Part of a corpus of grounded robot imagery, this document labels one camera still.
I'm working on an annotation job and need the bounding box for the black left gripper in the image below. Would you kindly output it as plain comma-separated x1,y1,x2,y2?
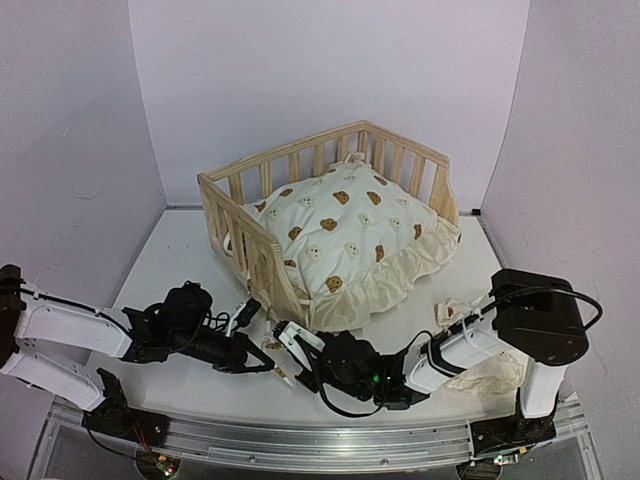
170,327,274,374

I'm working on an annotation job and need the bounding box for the wooden pet bed frame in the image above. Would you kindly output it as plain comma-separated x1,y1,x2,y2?
198,120,459,319

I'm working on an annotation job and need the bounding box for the bear print cream cushion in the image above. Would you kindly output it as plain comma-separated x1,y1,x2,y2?
243,152,461,333

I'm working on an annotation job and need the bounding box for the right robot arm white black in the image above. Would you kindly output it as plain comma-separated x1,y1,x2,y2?
286,269,603,443

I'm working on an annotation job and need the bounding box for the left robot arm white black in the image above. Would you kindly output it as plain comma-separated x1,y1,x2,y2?
1,264,275,437

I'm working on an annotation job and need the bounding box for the small bear print pillow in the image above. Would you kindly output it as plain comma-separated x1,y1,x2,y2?
435,296,526,395

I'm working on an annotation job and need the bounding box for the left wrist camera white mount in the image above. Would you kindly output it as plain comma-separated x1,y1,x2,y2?
225,298,261,338

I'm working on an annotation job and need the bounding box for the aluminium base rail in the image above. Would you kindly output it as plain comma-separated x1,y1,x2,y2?
29,379,601,480

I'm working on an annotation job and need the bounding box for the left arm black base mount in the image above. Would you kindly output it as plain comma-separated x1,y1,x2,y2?
82,368,170,449

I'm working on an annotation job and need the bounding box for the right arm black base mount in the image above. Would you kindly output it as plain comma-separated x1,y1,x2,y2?
469,387,559,461

